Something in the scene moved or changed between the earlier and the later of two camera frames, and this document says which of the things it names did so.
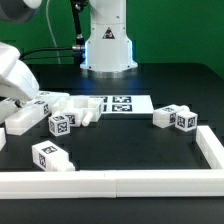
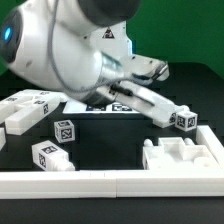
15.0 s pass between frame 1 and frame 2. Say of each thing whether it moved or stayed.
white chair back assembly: stayed
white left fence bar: stayed
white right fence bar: stayed
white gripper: moved
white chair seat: moved
